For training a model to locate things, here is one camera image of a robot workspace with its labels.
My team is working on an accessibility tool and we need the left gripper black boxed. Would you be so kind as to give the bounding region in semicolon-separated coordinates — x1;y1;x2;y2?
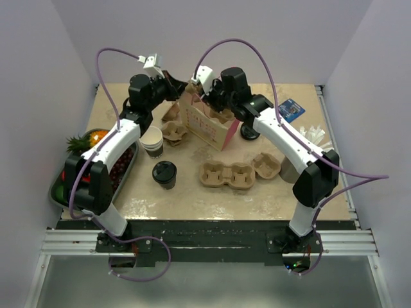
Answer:
146;70;188;112

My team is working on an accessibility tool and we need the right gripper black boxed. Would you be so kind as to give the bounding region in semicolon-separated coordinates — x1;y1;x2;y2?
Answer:
199;78;236;113

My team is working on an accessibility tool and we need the single cardboard cup carrier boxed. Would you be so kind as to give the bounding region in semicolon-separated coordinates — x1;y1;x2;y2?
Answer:
161;101;180;122

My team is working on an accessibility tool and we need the pink beige paper bag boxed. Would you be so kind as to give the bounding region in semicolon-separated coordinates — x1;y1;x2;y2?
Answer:
179;82;240;151

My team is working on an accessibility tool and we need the black coffee cup lid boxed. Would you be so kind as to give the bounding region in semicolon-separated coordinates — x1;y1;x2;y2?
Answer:
152;161;177;184

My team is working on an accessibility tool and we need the dark paper coffee cup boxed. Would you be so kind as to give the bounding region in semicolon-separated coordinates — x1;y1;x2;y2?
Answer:
153;175;176;190

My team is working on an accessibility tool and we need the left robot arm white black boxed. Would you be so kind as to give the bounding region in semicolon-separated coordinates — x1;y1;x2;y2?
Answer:
64;71;187;252

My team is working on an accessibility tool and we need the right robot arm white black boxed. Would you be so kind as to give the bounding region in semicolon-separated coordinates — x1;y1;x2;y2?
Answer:
193;66;340;252

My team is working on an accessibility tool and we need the blue razor package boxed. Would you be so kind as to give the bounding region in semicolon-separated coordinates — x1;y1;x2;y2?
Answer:
279;98;305;123

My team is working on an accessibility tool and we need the grey straw holder cup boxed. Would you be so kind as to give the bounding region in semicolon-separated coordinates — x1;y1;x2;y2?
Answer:
279;157;303;184

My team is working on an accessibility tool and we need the dark red grapes bunch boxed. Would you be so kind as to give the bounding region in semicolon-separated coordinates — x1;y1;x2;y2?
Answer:
109;148;134;192

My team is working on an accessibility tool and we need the toy pineapple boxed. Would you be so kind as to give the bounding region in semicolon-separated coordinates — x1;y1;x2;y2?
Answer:
66;130;109;155

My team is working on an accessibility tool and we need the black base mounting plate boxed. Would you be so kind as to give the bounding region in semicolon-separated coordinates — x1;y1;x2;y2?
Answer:
57;220;356;267

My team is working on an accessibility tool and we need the dark green fruit tray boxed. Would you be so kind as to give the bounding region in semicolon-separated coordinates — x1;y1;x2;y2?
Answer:
49;128;139;207

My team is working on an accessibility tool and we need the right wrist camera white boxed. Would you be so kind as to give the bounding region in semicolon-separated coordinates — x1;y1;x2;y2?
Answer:
191;65;216;95

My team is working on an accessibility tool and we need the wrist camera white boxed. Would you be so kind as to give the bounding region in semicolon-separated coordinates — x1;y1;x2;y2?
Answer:
137;53;164;78
191;65;216;95

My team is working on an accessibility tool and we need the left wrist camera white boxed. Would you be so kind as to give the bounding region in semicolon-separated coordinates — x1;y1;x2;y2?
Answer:
137;53;164;78

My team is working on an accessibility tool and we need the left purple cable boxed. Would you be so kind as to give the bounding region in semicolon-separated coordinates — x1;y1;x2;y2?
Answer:
68;47;144;240

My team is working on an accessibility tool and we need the purple cable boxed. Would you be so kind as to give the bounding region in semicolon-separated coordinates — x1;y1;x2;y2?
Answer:
68;47;144;240
194;38;390;232

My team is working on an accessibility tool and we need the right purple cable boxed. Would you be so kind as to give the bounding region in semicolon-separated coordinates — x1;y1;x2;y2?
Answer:
194;38;390;232

